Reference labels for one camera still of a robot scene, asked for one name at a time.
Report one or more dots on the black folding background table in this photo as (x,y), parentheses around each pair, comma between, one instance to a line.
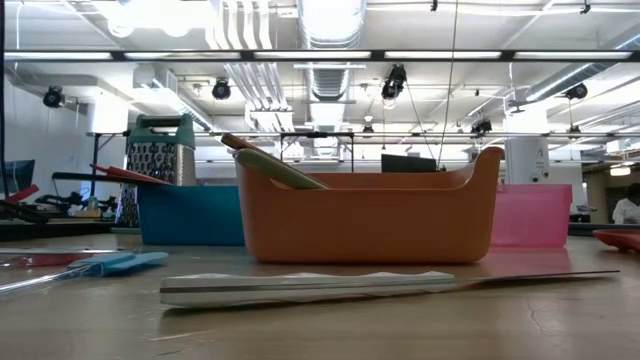
(317,134)

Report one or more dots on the black background monitor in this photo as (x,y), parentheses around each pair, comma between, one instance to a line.
(407,164)

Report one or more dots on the black ceiling spotlight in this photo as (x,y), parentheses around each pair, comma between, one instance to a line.
(52,97)
(221,90)
(576,91)
(481,126)
(395,80)

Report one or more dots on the teal blue plastic bin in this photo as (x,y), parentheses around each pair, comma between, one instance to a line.
(190,215)

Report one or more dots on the pink translucent plastic bin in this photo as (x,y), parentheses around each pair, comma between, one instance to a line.
(535,215)

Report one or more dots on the black background robot arms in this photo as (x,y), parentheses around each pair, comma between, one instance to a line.
(65,200)

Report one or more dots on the blue screen monitor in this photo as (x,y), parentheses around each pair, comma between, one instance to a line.
(20,172)

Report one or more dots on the person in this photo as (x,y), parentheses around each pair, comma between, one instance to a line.
(627,210)

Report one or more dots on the silver ventilation duct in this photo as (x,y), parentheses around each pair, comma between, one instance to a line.
(330,80)

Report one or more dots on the black background frame rail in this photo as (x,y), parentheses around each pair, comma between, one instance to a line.
(225,134)

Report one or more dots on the black overhead frame beam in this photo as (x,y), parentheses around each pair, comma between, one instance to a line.
(378,55)

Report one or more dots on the lit wall lamp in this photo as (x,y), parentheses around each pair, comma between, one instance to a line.
(620,170)

